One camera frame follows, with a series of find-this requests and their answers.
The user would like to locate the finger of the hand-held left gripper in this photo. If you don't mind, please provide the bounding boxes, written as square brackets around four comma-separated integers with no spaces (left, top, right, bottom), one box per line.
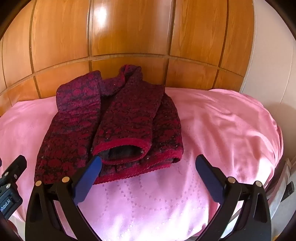
[0,155,27,187]

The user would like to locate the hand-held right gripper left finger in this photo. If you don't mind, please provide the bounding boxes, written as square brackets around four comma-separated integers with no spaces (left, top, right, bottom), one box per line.
[25,156,102,241]

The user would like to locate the red and black patterned sweater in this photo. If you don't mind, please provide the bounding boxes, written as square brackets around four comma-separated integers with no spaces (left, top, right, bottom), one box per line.
[34,64,184,186]

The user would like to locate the pink blanket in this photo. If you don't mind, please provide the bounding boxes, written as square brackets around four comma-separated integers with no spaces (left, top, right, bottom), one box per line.
[0,87,284,241]

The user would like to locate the wooden panelled headboard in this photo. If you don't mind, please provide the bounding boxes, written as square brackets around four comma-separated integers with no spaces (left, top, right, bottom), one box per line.
[0,0,255,116]

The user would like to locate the grey metal frame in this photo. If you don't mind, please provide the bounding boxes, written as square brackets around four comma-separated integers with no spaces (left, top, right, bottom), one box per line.
[266,158,296,232]

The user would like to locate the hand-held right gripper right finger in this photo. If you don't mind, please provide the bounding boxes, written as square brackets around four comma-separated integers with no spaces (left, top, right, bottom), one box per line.
[195,154,271,241]

